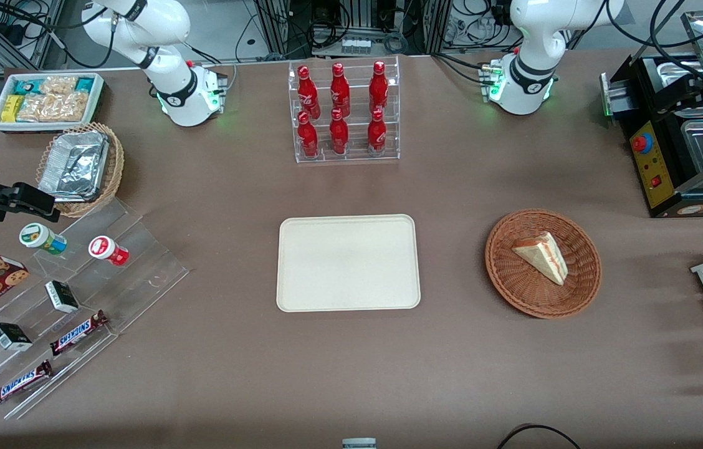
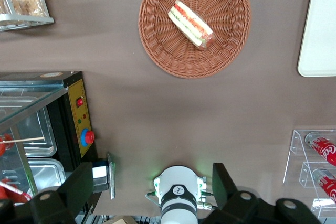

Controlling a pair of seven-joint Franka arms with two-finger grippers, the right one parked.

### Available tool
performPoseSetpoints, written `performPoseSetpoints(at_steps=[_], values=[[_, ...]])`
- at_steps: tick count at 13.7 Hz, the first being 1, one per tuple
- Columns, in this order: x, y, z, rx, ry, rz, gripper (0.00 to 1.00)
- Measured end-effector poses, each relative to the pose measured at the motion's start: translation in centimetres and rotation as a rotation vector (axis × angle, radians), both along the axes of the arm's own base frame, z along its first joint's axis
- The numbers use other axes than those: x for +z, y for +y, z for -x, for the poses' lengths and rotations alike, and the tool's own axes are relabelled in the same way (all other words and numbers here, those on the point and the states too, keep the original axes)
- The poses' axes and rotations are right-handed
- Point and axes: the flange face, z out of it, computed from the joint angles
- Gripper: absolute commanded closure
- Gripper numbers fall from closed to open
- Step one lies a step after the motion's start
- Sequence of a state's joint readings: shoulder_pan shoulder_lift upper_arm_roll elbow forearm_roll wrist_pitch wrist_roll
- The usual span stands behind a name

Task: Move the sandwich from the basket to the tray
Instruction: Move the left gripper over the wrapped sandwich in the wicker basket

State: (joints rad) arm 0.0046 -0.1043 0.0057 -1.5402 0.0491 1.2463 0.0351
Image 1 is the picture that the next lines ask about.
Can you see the triangle sandwich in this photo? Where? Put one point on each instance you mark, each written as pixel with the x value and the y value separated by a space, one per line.
pixel 541 255

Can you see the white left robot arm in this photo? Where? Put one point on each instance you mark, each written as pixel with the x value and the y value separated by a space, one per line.
pixel 529 81

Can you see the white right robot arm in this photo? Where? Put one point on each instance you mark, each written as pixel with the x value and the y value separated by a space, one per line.
pixel 180 96

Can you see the silver foil tray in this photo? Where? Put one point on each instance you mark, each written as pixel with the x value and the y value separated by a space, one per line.
pixel 74 165

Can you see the oval light wicker basket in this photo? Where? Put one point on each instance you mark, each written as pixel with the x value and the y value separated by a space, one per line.
pixel 113 165

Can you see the cream rectangular tray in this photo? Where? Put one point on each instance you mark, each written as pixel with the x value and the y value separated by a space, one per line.
pixel 348 262

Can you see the round brown wicker basket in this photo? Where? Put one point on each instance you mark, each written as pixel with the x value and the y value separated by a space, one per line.
pixel 520 293

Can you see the green lid white cup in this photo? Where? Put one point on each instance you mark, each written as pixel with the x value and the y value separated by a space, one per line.
pixel 40 237

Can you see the red lid white cup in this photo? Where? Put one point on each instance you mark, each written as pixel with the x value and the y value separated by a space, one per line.
pixel 105 249

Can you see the yellow snack packet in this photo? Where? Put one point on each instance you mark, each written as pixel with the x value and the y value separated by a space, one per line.
pixel 12 108

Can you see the clear bag of nut snacks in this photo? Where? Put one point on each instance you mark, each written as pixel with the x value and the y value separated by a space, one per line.
pixel 55 108
pixel 58 85

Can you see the small black carton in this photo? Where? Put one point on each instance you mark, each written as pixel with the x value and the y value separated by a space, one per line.
pixel 10 337
pixel 62 297

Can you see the teal snack packet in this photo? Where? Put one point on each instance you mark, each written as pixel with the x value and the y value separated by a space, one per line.
pixel 85 83
pixel 26 86

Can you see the clear acrylic stepped display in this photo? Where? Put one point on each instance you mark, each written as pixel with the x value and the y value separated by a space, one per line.
pixel 139 274

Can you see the brown snickers bar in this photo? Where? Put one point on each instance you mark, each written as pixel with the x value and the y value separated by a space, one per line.
pixel 77 333
pixel 18 383

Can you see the red cola bottle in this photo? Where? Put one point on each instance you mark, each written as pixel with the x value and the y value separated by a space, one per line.
pixel 308 137
pixel 376 133
pixel 378 88
pixel 338 135
pixel 339 90
pixel 307 93

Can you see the clear acrylic bottle rack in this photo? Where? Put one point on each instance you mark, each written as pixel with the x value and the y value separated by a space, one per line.
pixel 354 156

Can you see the white power strip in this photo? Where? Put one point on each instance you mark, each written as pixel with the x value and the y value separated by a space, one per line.
pixel 356 45

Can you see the small grey box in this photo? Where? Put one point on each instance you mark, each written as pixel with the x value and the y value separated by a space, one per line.
pixel 359 443

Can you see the black machine with yellow panel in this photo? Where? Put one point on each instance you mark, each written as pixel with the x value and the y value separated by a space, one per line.
pixel 654 174

